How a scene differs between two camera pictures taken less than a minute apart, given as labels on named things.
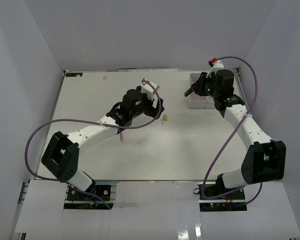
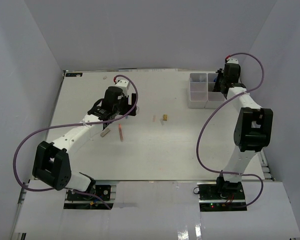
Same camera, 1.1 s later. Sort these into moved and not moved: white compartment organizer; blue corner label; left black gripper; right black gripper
Moved: left black gripper; right black gripper
Not moved: blue corner label; white compartment organizer
